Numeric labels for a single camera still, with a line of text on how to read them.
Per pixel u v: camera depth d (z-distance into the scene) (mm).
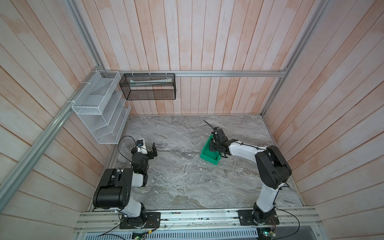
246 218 731
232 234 701
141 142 764
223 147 713
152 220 729
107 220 747
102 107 715
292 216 661
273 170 505
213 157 939
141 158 699
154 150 839
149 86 1040
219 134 766
